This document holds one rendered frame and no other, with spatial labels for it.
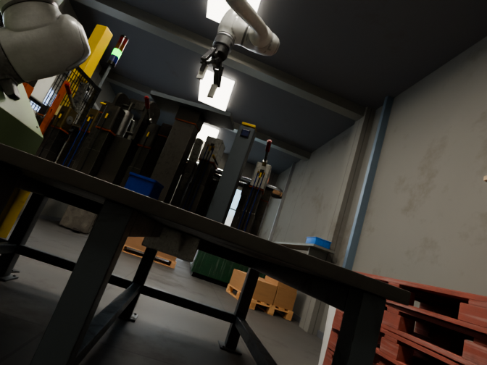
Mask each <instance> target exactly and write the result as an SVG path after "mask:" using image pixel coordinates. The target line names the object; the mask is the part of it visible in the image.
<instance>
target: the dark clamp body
mask: <svg viewBox="0 0 487 365"><path fill-rule="evenodd" d="M160 127H161V126H160V125H156V124H153V123H151V124H150V125H149V124H147V126H146V129H145V130H144V132H143V135H142V137H141V139H140V141H139V143H138V146H139V147H138V150H137V152H136V155H135V156H134V158H133V161H132V163H131V165H130V166H129V167H128V169H127V171H126V173H125V176H124V178H123V179H122V182H121V184H120V187H123V188H124V187H125V184H126V182H127V180H128V178H129V173H130V172H133V173H136V174H138V175H141V173H142V172H143V168H144V167H145V165H146V162H147V160H148V158H149V155H150V153H151V151H152V149H153V147H154V144H155V142H156V140H157V137H158V132H159V130H160Z"/></svg>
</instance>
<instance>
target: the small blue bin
mask: <svg viewBox="0 0 487 365"><path fill-rule="evenodd" d="M124 188H126V189H128V190H132V191H134V192H137V193H140V194H142V195H145V196H148V197H150V198H154V199H157V200H158V198H159V195H160V193H161V191H162V189H163V188H164V186H163V185H162V184H160V183H159V182H157V181H156V180H153V179H151V178H148V177H144V176H142V175H138V174H136V173H133V172H130V173H129V178H128V180H127V182H126V184H125V187H124Z"/></svg>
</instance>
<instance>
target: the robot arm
mask: <svg viewBox="0 0 487 365"><path fill-rule="evenodd" d="M63 1H64V0H0V13H1V15H2V17H3V24H4V27H1V28H0V86H1V87H2V89H3V91H4V92H5V94H6V96H7V97H8V98H11V99H14V100H15V101H16V100H20V93H19V91H18V85H19V84H21V83H25V82H28V81H31V80H40V79H44V78H48V77H53V76H56V75H61V74H63V73H66V72H69V71H70V70H73V69H75V68H76V67H79V66H80V65H81V64H82V63H84V62H85V61H86V60H87V58H88V57H89V56H90V54H91V50H90V46H89V44H88V39H87V37H86V33H85V31H84V29H83V26H82V25H81V24H80V23H79V22H78V21H77V20H76V19H75V18H74V17H71V16H70V15H68V14H62V13H61V12H60V11H59V8H58V6H59V5H60V4H61V3H62V2H63ZM225 1H226V2H227V4H228V5H229V6H230V9H229V10H228V11H227V12H226V13H225V14H224V16H223V17H222V19H221V21H220V24H219V26H218V29H217V35H216V37H215V40H214V42H213V48H212V47H210V49H209V50H208V52H207V53H206V54H204V55H203V56H202V57H201V60H202V61H200V64H202V65H201V68H200V70H199V73H198V75H197V76H196V79H199V80H203V78H204V76H205V73H206V71H207V68H208V64H211V63H212V66H213V71H214V78H213V84H212V85H211V87H210V89H209V92H208V94H207V97H208V98H213V96H214V94H215V91H216V90H217V88H220V84H221V80H222V72H223V70H224V67H222V62H223V61H225V60H226V59H227V57H228V55H229V53H230V52H231V51H232V48H233V46H234V44H235V45H239V46H243V47H245V48H246V49H248V50H250V51H253V52H254V53H257V54H260V55H263V56H272V55H274V54H275V53H276V52H277V50H278V48H279V45H280V41H279V38H278V37H277V36H276V34H274V33H273V32H272V31H271V30H270V29H269V28H268V26H266V24H265V23H264V21H263V20H262V18H261V17H260V16H259V15H258V14H257V12H256V11H255V10H254V8H253V7H252V6H251V5H250V3H249V2H248V1H247V0H225ZM215 68H216V69H217V70H216V69H215Z"/></svg>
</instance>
